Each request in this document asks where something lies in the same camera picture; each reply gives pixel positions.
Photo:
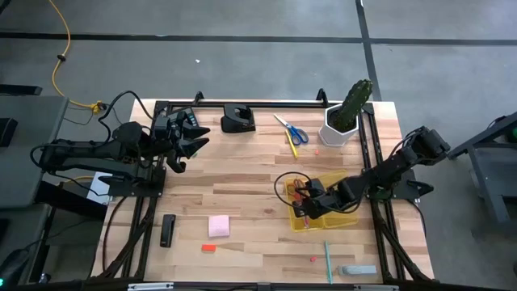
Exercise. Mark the black flat bar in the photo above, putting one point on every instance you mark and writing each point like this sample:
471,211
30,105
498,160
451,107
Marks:
20,89

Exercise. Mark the white hexagonal plant pot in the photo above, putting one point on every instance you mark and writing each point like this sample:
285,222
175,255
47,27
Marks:
335,137

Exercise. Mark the black stapler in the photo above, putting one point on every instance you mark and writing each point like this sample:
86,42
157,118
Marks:
167,231

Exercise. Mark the green object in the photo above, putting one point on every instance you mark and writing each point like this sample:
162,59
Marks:
514,134

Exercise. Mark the green cactus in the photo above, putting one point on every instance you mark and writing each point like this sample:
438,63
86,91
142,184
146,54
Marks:
355,101

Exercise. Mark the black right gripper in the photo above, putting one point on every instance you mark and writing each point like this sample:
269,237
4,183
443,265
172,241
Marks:
319,200

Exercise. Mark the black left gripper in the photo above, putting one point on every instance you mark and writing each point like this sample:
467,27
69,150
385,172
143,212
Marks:
169,129

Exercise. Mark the teal pencil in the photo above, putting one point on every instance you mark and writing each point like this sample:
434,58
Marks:
328,262

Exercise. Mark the pink sticky note pad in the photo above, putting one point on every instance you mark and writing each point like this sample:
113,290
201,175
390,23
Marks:
218,226

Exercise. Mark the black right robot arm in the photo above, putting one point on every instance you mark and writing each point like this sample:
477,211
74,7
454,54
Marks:
387,169

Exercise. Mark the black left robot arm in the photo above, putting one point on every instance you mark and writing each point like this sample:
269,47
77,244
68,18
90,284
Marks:
81,151

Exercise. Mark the grey side desk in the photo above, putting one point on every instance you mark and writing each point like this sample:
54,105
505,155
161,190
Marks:
28,121

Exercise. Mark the black device on desk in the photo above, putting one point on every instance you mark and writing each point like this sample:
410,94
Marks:
7,132

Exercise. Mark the yellow transparent pencil case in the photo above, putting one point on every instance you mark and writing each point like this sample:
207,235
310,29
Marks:
343,220

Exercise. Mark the black aluminium table frame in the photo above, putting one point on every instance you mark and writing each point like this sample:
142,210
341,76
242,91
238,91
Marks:
266,104

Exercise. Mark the silver metal bracket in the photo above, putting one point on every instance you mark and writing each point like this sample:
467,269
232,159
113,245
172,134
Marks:
150,286

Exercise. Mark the white paper sheet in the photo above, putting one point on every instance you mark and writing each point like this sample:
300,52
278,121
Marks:
97,190

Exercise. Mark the black rounded device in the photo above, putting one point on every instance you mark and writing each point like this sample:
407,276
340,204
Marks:
12,266

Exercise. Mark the yellow pencil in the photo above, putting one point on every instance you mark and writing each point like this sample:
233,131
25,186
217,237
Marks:
291,145

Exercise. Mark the grey metal stand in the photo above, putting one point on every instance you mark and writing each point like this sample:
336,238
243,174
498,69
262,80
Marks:
490,182

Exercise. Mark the red rectangular eraser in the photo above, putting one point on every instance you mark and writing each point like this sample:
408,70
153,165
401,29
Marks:
208,247

